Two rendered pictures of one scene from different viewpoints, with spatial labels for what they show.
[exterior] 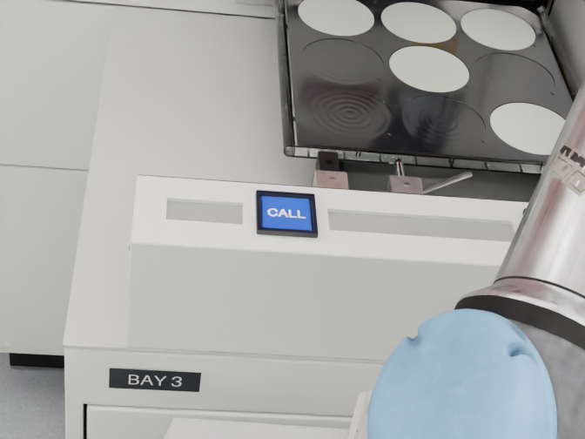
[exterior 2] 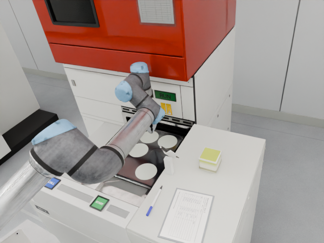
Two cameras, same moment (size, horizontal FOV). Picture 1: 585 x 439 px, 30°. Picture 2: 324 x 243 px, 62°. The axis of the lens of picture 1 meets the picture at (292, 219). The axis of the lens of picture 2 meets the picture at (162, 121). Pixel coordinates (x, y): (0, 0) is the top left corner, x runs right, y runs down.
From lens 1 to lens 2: 104 cm
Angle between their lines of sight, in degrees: 32
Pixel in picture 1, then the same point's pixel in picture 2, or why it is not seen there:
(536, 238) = not seen: outside the picture
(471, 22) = (162, 138)
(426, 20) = (151, 136)
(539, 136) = (145, 174)
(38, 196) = not seen: hidden behind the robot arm
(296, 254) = (45, 192)
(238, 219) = not seen: hidden behind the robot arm
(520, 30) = (172, 142)
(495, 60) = (157, 150)
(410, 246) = (66, 197)
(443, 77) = (139, 153)
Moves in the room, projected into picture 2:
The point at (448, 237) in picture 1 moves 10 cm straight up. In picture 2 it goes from (77, 197) to (69, 180)
